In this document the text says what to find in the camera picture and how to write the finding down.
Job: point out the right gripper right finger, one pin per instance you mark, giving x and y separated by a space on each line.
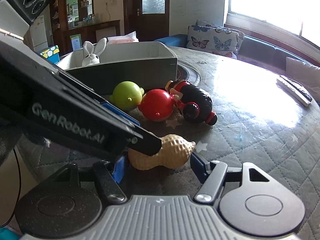
211 175

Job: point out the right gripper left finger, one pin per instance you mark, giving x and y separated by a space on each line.
107 177

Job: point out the tan peanut toy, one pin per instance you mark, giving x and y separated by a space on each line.
174 153

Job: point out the white knitted rabbit toy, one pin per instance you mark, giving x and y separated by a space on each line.
92 53

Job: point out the green rubber pig toy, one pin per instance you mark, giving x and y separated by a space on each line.
127 96

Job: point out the red rubber pig toy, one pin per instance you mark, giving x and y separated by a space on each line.
156 105

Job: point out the blue yellow tissue box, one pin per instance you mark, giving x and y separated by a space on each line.
51 54

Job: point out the white refrigerator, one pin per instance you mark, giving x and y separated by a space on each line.
38 35

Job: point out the black-haired red doll figure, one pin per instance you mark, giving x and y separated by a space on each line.
194 103

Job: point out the dark wooden cabinet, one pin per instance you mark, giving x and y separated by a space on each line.
76 21

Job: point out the glass turntable lazy susan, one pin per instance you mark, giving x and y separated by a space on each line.
189 74

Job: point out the pink tissue pack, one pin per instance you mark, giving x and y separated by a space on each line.
129 38

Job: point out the grey remote control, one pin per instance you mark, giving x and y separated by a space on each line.
295 90

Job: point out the dark cardboard storage box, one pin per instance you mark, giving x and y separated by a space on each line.
148 64

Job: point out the grey cushion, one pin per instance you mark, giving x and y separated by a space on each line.
303 72

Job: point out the butterfly print pillow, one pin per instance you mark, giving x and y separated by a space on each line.
215 39

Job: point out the dark wooden door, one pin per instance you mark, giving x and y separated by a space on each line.
148 18

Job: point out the window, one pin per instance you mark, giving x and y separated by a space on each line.
299 17

